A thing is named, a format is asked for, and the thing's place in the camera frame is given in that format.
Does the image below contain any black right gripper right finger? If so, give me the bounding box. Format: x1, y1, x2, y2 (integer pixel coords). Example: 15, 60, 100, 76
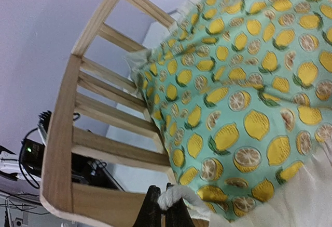
165, 196, 195, 227

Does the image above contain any wooden pet bed frame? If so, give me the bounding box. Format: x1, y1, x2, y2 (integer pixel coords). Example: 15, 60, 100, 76
39, 0, 205, 227

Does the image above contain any lemon print bed cushion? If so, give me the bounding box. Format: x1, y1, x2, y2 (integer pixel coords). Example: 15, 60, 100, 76
126, 0, 331, 226

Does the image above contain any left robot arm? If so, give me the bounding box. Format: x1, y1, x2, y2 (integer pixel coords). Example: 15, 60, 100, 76
1, 111, 123, 191

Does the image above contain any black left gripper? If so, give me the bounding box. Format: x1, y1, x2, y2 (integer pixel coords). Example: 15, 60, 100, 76
72, 154, 124, 191

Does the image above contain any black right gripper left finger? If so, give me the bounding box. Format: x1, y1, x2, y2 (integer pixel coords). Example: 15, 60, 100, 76
133, 185, 162, 227

